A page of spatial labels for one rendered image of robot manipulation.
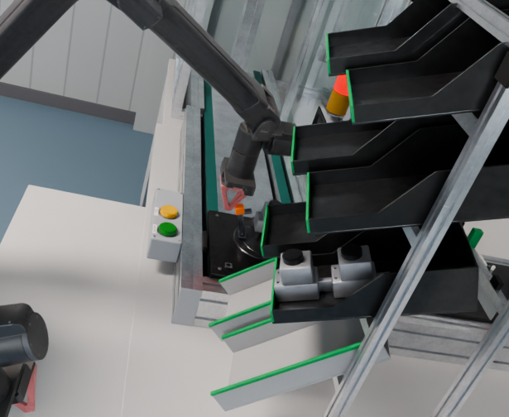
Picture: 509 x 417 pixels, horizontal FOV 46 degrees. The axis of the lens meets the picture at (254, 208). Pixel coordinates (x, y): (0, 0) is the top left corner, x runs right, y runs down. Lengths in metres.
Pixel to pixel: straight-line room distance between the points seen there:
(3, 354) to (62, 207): 0.84
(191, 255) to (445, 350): 0.62
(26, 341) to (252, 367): 0.42
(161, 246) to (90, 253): 0.17
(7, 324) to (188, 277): 0.58
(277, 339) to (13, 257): 0.63
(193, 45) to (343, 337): 0.53
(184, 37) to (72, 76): 2.90
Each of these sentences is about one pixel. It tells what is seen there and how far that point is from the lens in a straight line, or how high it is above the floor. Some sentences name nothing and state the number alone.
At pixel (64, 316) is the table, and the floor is 0.86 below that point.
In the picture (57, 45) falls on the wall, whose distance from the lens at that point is 3.84.
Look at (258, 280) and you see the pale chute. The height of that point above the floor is 1.05.
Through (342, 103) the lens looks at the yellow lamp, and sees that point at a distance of 1.42.
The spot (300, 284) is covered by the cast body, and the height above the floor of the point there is 1.24.
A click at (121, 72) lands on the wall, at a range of 3.83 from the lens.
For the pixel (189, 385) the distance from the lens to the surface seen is 1.20.
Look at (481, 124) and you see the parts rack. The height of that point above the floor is 1.56.
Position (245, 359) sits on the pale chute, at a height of 1.01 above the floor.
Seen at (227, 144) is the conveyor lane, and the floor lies 0.92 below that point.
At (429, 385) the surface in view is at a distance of 1.44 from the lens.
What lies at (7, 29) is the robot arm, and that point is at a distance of 1.00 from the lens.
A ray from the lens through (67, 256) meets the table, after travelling 1.42.
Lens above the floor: 1.76
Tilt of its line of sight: 31 degrees down
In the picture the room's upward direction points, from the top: 19 degrees clockwise
